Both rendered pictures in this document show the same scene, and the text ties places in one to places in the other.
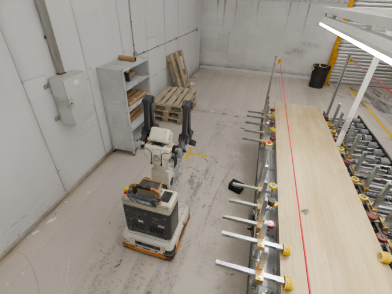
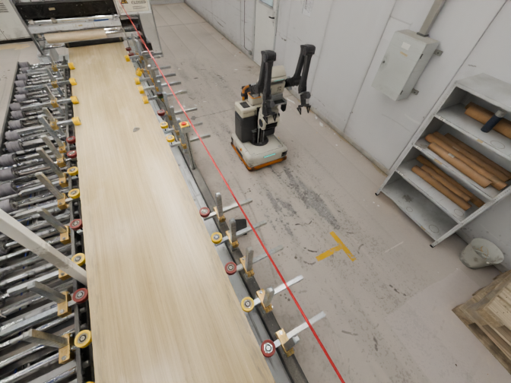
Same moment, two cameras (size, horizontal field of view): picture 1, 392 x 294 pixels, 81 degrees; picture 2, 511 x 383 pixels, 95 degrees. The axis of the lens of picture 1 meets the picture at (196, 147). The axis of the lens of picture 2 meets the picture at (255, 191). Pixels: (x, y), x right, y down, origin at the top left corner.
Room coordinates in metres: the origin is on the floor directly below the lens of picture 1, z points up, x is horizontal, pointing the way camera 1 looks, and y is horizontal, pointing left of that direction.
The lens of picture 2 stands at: (3.72, -1.52, 2.42)
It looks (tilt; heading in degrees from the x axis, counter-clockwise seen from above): 50 degrees down; 135
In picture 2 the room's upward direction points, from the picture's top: 4 degrees clockwise
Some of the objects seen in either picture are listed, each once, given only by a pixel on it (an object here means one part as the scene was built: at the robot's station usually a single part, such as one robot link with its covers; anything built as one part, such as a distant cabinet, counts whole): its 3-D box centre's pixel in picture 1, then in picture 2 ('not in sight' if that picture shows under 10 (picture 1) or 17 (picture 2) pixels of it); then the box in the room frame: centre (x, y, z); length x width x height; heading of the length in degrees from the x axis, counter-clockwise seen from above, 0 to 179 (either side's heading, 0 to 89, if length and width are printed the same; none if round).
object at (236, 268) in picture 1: (251, 272); (161, 85); (0.83, -0.41, 0.95); 0.50 x 0.04 x 0.04; 76
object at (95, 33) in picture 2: not in sight; (91, 34); (-1.08, -0.55, 1.05); 1.43 x 0.12 x 0.12; 76
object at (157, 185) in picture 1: (149, 188); (257, 97); (1.67, 0.45, 0.87); 0.23 x 0.15 x 0.11; 75
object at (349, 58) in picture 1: (338, 90); not in sight; (3.79, -2.37, 1.25); 0.15 x 0.08 x 1.10; 166
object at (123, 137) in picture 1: (130, 105); (455, 170); (3.88, 1.24, 0.78); 0.90 x 0.45 x 1.55; 166
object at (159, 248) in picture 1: (147, 244); not in sight; (1.46, 0.49, 0.23); 0.41 x 0.02 x 0.08; 75
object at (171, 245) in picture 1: (158, 224); (258, 146); (1.78, 0.42, 0.16); 0.67 x 0.64 x 0.25; 165
